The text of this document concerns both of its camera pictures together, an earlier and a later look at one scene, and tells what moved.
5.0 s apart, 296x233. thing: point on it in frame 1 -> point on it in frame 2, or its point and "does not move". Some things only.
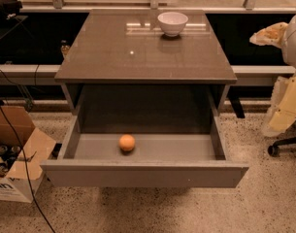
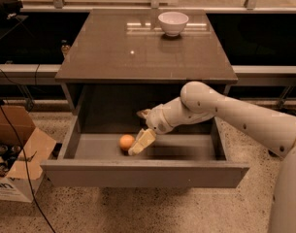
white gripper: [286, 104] -> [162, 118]
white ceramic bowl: [172, 23] does not move
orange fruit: [126, 142] does not move
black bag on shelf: [5, 7] does not move
